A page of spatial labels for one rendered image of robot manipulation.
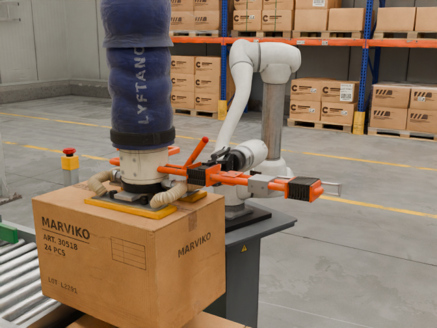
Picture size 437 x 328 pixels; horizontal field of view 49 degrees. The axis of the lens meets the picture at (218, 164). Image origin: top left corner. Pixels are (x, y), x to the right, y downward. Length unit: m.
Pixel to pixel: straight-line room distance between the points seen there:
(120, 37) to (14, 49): 11.40
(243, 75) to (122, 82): 0.68
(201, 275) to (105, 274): 0.34
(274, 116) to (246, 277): 0.84
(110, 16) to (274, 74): 0.89
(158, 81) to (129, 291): 0.70
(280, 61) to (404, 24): 6.42
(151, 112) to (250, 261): 1.17
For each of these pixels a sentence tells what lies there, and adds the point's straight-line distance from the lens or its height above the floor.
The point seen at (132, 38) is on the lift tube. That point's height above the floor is 1.63.
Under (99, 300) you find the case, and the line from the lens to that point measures 1.79.
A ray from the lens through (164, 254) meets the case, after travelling 1.55.
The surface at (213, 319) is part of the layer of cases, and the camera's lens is 2.01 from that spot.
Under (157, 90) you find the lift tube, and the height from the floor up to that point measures 1.46.
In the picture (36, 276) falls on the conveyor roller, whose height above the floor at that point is 0.53.
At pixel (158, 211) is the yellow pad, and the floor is 1.09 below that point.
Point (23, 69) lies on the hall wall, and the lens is 13.08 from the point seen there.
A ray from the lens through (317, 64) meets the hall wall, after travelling 10.23.
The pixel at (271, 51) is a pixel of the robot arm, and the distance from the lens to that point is 2.19.
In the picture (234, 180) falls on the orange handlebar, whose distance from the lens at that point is 1.49.
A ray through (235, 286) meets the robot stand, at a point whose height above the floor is 0.42.
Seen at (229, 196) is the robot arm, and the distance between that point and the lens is 2.34.
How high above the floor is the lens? 1.64
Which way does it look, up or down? 15 degrees down
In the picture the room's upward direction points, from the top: 1 degrees clockwise
